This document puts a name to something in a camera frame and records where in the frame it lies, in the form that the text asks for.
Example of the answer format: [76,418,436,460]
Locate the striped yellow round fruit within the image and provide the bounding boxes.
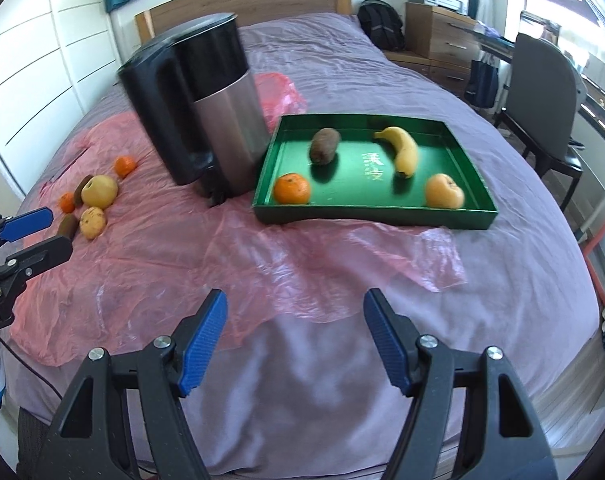
[79,207,106,240]

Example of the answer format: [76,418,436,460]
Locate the wooden dresser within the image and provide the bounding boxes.
[405,2,483,96]

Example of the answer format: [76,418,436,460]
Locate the small yellow apple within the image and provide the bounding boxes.
[425,173,466,209]

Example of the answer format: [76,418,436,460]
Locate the large yellow apple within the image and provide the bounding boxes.
[81,175,119,209]

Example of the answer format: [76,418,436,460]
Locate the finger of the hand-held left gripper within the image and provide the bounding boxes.
[5,234,74,281]
[0,207,54,256]

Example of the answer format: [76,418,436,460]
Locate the low wooden nightstand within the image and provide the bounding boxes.
[383,49,433,68]

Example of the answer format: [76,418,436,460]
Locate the window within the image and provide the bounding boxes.
[520,0,605,111]

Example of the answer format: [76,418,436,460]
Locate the glass desk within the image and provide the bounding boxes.
[475,25,518,63]

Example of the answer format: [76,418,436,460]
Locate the pink plastic sheet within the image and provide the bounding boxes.
[10,72,467,368]

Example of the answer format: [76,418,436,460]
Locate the yellow banana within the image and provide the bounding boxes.
[373,126,419,179]

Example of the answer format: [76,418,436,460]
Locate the black and steel electric kettle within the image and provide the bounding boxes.
[117,12,270,206]

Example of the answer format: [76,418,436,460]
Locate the dark tote bag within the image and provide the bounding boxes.
[465,52,501,108]

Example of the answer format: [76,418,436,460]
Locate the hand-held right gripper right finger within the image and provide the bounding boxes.
[363,288,558,480]

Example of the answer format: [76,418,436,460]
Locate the black cable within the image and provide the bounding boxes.
[0,332,68,401]

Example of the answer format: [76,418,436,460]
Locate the wooden headboard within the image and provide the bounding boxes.
[134,0,353,43]

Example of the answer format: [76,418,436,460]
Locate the green cardboard tray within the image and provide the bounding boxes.
[251,114,499,231]

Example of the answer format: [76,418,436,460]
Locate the grey chair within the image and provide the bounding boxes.
[493,32,586,211]

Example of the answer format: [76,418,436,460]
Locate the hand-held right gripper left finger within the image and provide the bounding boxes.
[45,288,229,480]

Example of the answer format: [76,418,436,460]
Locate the white wardrobe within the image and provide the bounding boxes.
[0,0,120,201]

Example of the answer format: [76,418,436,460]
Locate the black backpack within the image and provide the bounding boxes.
[357,0,405,52]

